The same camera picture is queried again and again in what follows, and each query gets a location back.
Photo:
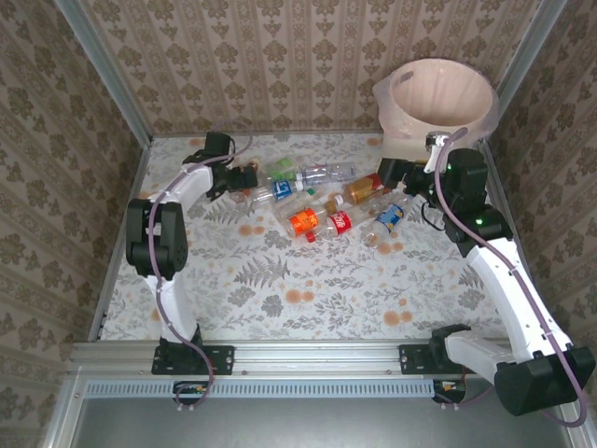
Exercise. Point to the grey metal panel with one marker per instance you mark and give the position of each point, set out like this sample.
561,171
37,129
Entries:
303,424

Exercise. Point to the brown coffee label plastic bottle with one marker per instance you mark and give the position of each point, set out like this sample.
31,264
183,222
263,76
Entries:
253,163

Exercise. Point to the blue yellow label plastic bottle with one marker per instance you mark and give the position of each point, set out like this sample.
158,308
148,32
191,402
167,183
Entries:
389,217

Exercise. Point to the long clear plastic bottle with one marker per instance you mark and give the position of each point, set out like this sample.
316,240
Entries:
326,173

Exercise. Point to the aluminium frame rail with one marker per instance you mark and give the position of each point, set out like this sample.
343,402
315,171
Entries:
107,298
280,133
500,191

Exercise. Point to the round white bin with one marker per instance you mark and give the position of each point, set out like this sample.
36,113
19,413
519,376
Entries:
403,148

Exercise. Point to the red cola label plastic bottle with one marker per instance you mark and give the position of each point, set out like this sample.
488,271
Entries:
339,223

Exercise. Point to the green label clear plastic bottle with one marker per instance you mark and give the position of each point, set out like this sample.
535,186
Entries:
282,168

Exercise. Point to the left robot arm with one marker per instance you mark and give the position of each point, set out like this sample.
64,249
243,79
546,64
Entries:
175,308

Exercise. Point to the orange label plastic bottle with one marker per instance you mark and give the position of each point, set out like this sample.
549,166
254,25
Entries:
303,221

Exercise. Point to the blue label clear plastic bottle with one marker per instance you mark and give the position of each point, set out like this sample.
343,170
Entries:
282,189

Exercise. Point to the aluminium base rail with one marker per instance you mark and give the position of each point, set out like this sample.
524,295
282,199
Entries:
317,357

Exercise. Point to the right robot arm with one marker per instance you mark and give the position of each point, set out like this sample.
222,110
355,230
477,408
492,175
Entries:
499,280

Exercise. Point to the amber tea plastic bottle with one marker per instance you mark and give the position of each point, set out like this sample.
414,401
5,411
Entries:
364,188

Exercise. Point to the aluminium frame post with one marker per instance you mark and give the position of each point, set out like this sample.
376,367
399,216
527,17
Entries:
105,70
531,46

